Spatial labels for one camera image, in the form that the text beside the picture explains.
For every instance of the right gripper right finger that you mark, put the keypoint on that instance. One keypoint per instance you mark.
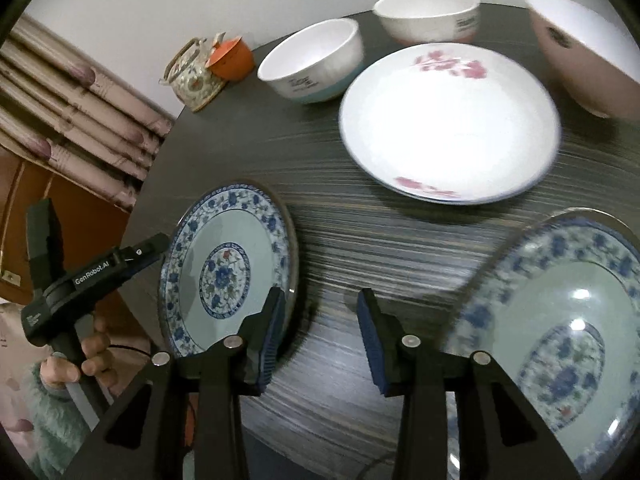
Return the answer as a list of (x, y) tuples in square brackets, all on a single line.
[(500, 434)]

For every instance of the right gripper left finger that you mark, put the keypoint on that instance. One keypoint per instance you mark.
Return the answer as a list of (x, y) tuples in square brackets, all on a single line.
[(141, 436)]

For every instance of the small blue floral plate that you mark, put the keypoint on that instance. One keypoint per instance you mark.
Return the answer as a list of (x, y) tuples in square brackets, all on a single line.
[(557, 306)]

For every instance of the white plate pink flowers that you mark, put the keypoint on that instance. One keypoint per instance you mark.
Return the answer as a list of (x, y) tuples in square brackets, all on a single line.
[(451, 124)]

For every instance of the white bowl blue Dog print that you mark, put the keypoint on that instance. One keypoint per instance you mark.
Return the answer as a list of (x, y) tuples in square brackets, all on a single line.
[(316, 64)]

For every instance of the large pink bowl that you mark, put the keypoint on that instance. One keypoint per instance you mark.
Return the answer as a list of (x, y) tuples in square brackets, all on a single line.
[(597, 64)]

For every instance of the white bowl pink base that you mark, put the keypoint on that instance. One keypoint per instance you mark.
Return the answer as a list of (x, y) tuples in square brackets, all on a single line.
[(422, 21)]

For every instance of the teal fuzzy sleeve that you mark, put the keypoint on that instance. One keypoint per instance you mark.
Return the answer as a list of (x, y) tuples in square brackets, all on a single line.
[(59, 428)]

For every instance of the large blue floral plate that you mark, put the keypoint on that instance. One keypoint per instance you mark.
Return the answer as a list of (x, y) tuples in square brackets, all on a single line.
[(228, 249)]

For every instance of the beige patterned curtain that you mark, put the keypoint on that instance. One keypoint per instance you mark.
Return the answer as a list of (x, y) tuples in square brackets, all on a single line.
[(64, 112)]

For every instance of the floral ceramic teapot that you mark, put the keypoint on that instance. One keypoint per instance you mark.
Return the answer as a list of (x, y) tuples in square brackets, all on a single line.
[(194, 85)]

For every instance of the orange lidded cup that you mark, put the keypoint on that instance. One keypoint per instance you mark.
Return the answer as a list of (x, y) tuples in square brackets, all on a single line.
[(230, 59)]

